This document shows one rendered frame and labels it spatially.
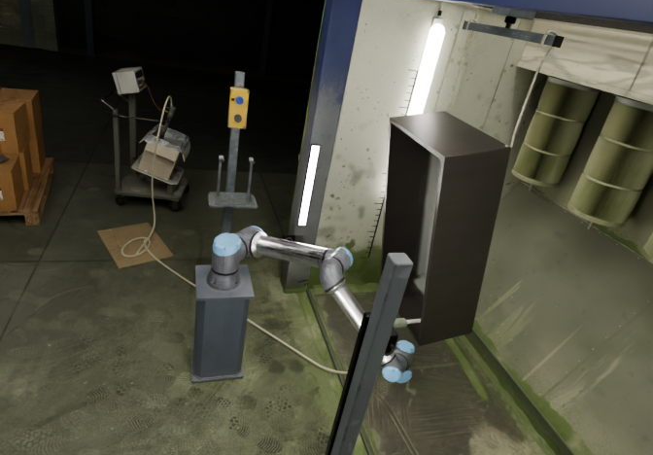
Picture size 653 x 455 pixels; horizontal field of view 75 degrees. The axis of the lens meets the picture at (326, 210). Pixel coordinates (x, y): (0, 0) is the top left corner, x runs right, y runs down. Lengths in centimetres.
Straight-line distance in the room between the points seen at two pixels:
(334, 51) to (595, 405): 257
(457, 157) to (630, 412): 173
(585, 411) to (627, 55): 200
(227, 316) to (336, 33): 179
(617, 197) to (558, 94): 78
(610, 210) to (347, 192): 166
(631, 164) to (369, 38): 168
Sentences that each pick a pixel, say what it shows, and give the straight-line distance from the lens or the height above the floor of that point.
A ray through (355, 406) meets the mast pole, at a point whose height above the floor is 115.
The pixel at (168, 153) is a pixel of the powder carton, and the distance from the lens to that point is 428.
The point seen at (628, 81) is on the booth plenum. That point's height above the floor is 206.
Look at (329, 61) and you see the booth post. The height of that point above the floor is 182.
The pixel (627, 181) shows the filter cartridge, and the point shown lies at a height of 155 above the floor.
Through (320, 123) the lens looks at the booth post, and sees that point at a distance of 291.
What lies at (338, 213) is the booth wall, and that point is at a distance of 323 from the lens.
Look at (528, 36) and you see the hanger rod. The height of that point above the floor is 217.
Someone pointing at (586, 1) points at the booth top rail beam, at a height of 225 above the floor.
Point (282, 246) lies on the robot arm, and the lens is 235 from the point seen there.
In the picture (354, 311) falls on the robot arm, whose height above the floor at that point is 86.
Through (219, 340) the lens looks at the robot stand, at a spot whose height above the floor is 32.
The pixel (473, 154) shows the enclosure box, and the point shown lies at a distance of 207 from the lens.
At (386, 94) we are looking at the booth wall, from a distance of 301.
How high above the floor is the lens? 216
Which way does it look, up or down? 26 degrees down
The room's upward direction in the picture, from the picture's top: 11 degrees clockwise
